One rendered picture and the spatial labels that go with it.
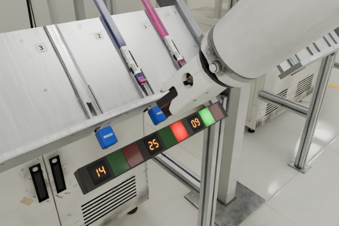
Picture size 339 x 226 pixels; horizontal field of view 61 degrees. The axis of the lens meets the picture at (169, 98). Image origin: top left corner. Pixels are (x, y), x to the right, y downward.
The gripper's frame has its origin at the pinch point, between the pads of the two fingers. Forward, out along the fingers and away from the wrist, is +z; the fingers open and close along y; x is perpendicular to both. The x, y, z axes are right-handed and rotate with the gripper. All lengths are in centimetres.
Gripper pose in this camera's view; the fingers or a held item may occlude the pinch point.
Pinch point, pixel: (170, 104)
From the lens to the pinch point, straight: 49.7
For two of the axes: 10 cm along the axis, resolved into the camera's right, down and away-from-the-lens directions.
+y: 7.5, -3.1, 5.8
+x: -4.8, -8.7, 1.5
